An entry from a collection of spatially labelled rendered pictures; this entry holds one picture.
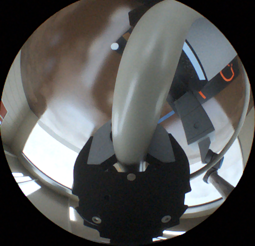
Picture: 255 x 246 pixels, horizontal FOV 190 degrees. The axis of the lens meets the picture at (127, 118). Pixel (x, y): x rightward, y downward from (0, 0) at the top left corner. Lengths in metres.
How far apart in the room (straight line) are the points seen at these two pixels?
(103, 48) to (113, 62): 0.29
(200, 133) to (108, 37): 1.69
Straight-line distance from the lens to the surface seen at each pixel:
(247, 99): 0.42
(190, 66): 0.48
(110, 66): 1.33
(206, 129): 1.06
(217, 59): 0.55
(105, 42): 1.35
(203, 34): 0.50
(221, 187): 0.86
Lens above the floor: 1.23
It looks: 43 degrees down
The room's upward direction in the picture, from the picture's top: 167 degrees counter-clockwise
